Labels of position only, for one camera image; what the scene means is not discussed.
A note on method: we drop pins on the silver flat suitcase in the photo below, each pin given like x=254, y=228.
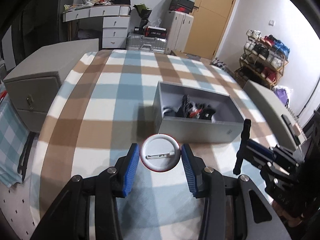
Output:
x=146, y=44

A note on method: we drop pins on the grey bedside cabinet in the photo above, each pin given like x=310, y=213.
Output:
x=34, y=83
x=272, y=109

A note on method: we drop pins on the white drawer desk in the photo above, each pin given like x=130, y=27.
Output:
x=115, y=22

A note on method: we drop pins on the small cardboard box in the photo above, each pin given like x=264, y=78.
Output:
x=178, y=54

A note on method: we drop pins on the right human hand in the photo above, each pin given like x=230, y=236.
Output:
x=291, y=221

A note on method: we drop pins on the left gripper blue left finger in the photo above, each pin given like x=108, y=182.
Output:
x=126, y=170

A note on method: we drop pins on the blue brown checkered tablecloth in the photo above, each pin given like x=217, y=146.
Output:
x=105, y=105

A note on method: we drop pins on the black claw hair clip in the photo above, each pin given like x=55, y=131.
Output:
x=207, y=113

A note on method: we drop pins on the purple bag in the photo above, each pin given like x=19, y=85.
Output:
x=284, y=94

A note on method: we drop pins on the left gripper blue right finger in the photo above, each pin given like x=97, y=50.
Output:
x=193, y=167

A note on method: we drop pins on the wooden door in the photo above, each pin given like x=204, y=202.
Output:
x=210, y=21

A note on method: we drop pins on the grey cardboard storage box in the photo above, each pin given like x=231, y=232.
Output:
x=172, y=104

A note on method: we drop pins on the black red box on suitcase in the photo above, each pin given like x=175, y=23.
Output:
x=149, y=31

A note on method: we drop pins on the white red pin badge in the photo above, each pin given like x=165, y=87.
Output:
x=160, y=153

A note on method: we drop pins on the green wrapped bouquet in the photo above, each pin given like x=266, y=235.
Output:
x=144, y=13

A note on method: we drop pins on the black banana hair clip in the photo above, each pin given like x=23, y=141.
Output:
x=245, y=134

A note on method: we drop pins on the white upright suitcase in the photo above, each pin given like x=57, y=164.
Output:
x=178, y=26

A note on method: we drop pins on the checkered folded cloth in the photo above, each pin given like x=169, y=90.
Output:
x=13, y=137

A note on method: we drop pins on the small red white badge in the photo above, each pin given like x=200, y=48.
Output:
x=195, y=111

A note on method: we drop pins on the black smartphone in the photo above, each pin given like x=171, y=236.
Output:
x=289, y=125

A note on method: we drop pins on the grey right bedside cabinet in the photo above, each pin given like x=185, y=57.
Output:
x=272, y=109

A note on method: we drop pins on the wooden shoe rack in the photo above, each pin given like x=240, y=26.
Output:
x=264, y=59

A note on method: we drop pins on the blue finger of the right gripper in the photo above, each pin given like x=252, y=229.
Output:
x=258, y=154

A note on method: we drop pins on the black red shoe box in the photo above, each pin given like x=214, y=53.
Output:
x=185, y=6

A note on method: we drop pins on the grey left bedside cabinet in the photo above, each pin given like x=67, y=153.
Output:
x=34, y=83

